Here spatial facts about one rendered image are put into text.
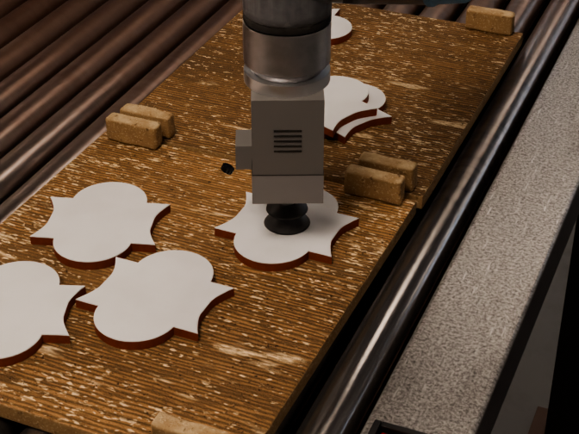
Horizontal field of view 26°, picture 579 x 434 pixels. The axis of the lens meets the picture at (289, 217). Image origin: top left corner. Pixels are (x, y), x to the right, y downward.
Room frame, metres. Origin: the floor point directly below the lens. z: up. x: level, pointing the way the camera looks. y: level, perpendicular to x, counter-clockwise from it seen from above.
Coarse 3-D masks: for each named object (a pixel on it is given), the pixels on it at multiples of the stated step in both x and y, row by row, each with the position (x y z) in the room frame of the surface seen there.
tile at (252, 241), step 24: (240, 216) 0.99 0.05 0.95; (264, 216) 0.99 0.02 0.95; (312, 216) 0.99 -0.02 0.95; (336, 216) 0.99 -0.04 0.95; (240, 240) 0.95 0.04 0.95; (264, 240) 0.95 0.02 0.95; (288, 240) 0.95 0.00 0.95; (312, 240) 0.95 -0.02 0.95; (336, 240) 0.96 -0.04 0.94; (264, 264) 0.91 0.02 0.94; (288, 264) 0.91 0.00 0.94
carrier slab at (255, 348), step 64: (64, 192) 1.05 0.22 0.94; (192, 192) 1.05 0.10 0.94; (0, 256) 0.94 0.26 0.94; (128, 256) 0.94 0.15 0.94; (384, 256) 0.95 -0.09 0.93; (256, 320) 0.84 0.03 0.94; (320, 320) 0.84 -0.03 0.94; (0, 384) 0.76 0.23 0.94; (64, 384) 0.76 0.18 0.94; (128, 384) 0.76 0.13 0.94; (192, 384) 0.76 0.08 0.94; (256, 384) 0.76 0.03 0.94
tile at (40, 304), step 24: (24, 264) 0.91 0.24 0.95; (0, 288) 0.87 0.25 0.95; (24, 288) 0.87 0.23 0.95; (48, 288) 0.87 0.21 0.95; (72, 288) 0.87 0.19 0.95; (0, 312) 0.84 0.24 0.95; (24, 312) 0.84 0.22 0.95; (48, 312) 0.84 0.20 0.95; (0, 336) 0.81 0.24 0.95; (24, 336) 0.81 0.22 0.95; (48, 336) 0.81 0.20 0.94; (0, 360) 0.78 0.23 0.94
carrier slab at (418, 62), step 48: (240, 48) 1.37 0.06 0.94; (336, 48) 1.37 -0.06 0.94; (384, 48) 1.37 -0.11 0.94; (432, 48) 1.37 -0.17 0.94; (480, 48) 1.37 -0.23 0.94; (192, 96) 1.25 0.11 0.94; (240, 96) 1.25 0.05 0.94; (432, 96) 1.25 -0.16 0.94; (480, 96) 1.25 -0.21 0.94; (192, 144) 1.14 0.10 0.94; (336, 144) 1.14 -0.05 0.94; (384, 144) 1.14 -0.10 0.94; (432, 144) 1.14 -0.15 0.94
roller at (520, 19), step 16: (512, 0) 1.56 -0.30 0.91; (528, 0) 1.56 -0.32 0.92; (544, 0) 1.59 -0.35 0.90; (528, 16) 1.52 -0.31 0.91; (432, 192) 1.11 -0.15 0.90; (416, 208) 1.06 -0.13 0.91; (400, 240) 1.01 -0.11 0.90; (384, 272) 0.97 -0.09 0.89; (368, 288) 0.93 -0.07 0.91; (352, 320) 0.89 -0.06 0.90; (336, 352) 0.85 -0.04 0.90; (320, 368) 0.81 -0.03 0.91; (304, 400) 0.78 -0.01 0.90; (288, 416) 0.75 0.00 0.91; (288, 432) 0.75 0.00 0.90
